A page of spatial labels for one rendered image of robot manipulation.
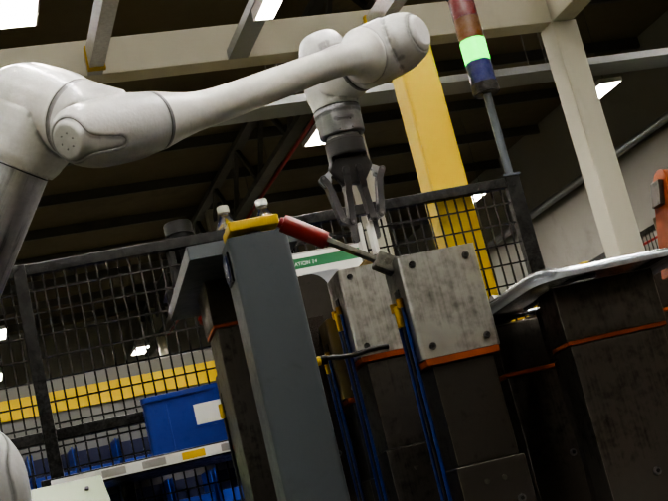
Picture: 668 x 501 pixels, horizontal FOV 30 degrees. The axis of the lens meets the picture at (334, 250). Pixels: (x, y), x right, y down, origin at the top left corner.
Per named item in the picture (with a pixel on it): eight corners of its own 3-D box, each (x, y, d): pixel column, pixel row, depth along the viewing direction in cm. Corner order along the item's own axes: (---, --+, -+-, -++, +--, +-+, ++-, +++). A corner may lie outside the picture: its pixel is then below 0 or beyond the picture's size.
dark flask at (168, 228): (208, 285, 304) (193, 216, 308) (178, 290, 302) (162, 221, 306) (205, 291, 311) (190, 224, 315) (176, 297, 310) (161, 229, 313)
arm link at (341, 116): (364, 98, 235) (371, 128, 234) (354, 114, 244) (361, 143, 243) (317, 106, 233) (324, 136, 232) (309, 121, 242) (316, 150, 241)
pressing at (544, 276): (724, 244, 133) (719, 230, 133) (530, 283, 128) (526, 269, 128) (409, 414, 264) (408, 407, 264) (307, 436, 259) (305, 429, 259)
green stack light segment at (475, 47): (493, 55, 326) (487, 33, 327) (469, 59, 324) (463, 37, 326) (485, 65, 332) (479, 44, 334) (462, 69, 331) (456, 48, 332)
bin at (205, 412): (289, 425, 272) (276, 368, 275) (151, 457, 268) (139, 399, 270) (285, 432, 288) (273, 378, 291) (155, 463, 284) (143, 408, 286)
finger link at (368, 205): (350, 170, 238) (357, 168, 239) (368, 225, 236) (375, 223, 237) (354, 164, 235) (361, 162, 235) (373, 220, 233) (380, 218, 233)
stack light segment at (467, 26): (487, 33, 327) (481, 12, 329) (463, 37, 326) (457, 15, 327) (479, 44, 334) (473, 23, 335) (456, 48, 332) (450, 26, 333)
